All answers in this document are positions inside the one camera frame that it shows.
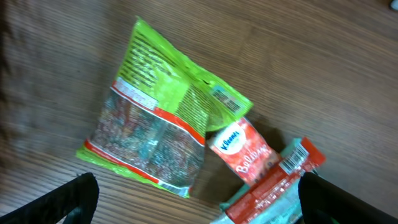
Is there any white barcode scanner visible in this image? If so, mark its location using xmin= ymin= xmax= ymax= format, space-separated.
xmin=390 ymin=0 xmax=398 ymax=11

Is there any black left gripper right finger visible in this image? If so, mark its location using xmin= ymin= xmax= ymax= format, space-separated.
xmin=298 ymin=172 xmax=397 ymax=224

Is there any green snack bag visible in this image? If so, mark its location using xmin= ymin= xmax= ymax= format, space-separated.
xmin=76 ymin=18 xmax=252 ymax=198

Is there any red stick packet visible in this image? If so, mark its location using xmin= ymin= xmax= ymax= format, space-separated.
xmin=225 ymin=137 xmax=326 ymax=224

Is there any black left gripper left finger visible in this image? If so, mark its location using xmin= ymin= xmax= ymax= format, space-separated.
xmin=1 ymin=172 xmax=100 ymax=224

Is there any teal packet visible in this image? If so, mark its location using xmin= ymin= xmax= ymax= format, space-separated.
xmin=212 ymin=139 xmax=302 ymax=224

